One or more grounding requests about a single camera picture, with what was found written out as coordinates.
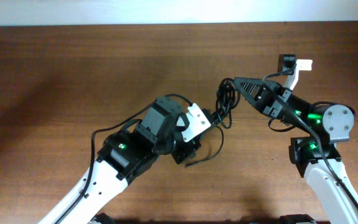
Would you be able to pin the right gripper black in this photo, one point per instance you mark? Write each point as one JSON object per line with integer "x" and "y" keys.
{"x": 274, "y": 102}

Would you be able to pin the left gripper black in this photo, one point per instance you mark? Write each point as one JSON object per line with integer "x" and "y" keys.
{"x": 181, "y": 154}

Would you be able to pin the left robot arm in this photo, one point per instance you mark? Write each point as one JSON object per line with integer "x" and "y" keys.
{"x": 166, "y": 130}

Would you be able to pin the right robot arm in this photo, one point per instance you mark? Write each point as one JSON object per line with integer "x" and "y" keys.
{"x": 327, "y": 123}

